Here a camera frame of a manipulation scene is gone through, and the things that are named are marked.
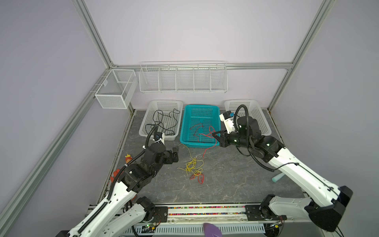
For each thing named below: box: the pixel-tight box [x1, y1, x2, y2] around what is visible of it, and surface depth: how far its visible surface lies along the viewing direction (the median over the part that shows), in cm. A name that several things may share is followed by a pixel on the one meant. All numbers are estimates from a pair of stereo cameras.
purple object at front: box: [203, 222, 223, 237], surface depth 71 cm
